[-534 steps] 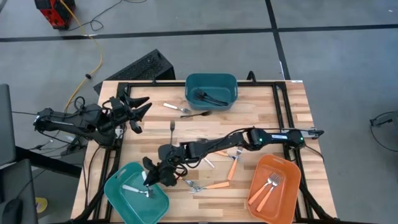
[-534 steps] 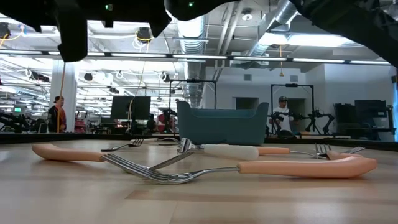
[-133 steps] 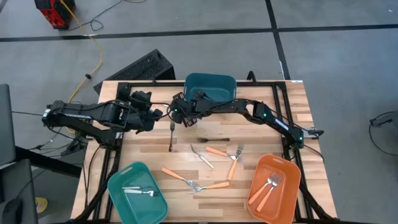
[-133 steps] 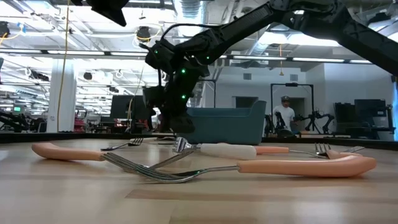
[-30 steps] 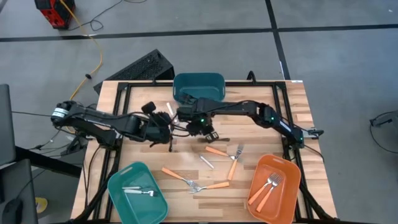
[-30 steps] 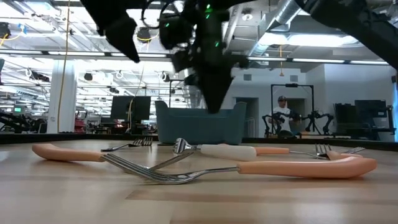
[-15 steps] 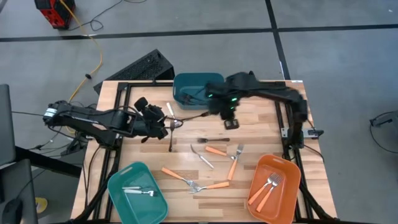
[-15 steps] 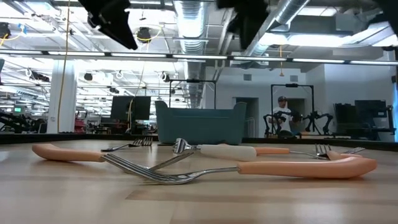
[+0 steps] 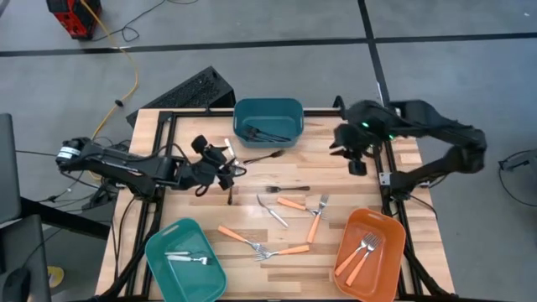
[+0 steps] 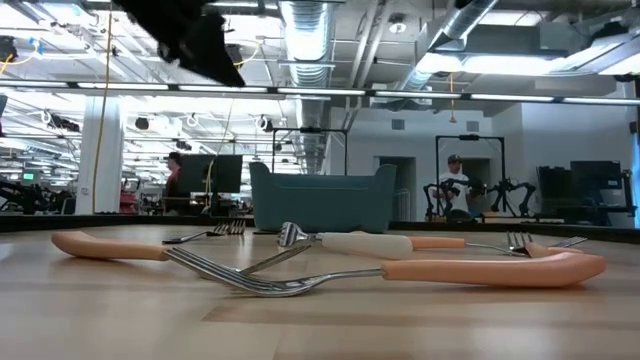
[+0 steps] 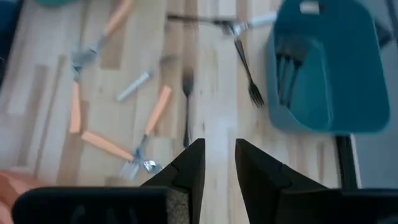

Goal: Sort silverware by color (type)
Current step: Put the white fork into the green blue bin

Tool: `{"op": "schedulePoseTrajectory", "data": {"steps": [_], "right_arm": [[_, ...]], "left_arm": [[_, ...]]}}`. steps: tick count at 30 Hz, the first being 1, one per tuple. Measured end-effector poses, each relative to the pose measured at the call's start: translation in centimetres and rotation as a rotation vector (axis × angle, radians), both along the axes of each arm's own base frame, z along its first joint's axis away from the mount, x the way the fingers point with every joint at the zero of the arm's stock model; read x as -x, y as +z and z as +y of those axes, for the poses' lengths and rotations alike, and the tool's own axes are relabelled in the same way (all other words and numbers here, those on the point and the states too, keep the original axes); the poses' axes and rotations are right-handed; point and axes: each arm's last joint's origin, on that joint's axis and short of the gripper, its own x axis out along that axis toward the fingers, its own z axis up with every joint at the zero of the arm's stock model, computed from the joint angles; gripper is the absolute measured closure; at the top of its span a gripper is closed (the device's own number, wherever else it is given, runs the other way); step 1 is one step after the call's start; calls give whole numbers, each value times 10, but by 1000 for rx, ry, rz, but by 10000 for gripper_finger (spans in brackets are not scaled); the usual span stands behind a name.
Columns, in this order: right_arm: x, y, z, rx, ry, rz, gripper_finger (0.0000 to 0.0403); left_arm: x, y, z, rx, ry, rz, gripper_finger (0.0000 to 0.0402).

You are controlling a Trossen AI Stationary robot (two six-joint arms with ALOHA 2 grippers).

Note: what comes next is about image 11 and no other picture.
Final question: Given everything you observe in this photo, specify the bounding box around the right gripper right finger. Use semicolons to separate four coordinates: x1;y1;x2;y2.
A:
235;139;398;224

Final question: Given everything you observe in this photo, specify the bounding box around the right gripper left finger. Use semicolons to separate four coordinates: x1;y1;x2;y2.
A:
12;139;206;224

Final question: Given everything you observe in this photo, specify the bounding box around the orange-handled fork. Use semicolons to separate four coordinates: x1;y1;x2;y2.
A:
80;129;163;174
68;57;86;135
119;85;174;182
76;0;135;68

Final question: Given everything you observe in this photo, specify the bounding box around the black fork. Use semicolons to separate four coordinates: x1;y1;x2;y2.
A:
287;39;309;108
274;35;289;105
181;68;196;149
281;37;298;106
233;37;266;109

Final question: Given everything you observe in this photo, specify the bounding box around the blue plastic bin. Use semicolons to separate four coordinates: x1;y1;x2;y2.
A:
266;0;391;136

